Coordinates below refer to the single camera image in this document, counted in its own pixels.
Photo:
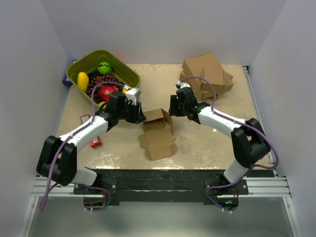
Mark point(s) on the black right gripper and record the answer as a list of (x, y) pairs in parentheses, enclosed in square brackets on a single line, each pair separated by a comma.
[(173, 110)]

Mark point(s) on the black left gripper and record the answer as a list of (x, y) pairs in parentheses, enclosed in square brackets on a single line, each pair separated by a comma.
[(138, 117)]

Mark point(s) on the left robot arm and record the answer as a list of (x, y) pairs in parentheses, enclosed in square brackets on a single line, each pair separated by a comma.
[(58, 158)]

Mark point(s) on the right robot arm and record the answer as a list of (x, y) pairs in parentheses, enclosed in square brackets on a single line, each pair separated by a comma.
[(248, 139)]

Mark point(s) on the blue box behind basket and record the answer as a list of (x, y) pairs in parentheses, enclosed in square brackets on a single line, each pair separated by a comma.
[(66, 81)]

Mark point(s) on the red dragon fruit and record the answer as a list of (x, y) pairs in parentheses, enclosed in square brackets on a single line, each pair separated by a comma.
[(106, 91)]

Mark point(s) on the dark purple grape bunch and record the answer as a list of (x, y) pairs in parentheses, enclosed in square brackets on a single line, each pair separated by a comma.
[(95, 78)]

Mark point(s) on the green apple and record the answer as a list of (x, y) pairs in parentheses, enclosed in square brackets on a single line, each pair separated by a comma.
[(104, 67)]

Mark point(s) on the yellow mango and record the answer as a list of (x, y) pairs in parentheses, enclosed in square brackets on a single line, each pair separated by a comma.
[(83, 81)]

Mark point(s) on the green plastic basket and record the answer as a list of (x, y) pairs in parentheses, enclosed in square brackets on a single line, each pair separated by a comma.
[(90, 62)]

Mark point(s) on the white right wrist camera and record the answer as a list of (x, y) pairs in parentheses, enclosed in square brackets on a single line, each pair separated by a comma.
[(180, 85)]

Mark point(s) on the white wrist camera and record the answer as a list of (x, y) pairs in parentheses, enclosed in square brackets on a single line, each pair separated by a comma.
[(180, 85), (132, 95)]

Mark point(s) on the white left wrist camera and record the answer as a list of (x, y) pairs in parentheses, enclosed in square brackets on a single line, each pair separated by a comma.
[(132, 95)]

